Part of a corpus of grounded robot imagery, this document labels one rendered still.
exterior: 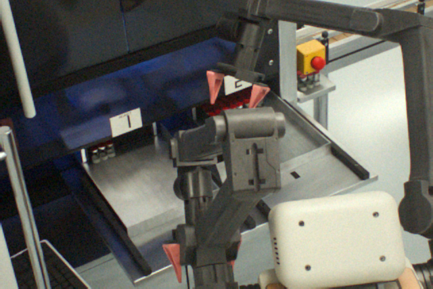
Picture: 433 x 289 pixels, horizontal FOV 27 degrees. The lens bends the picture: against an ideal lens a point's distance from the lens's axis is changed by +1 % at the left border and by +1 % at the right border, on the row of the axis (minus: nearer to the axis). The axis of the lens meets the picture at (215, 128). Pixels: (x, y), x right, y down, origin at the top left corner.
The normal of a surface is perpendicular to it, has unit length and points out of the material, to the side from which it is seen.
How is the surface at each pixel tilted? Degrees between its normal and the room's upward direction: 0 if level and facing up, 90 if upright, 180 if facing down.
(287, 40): 90
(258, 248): 90
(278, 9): 61
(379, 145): 0
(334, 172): 0
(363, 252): 48
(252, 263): 90
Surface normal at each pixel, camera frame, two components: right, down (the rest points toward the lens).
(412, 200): -0.75, -0.09
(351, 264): 0.04, -0.11
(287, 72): 0.48, 0.50
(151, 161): -0.07, -0.80
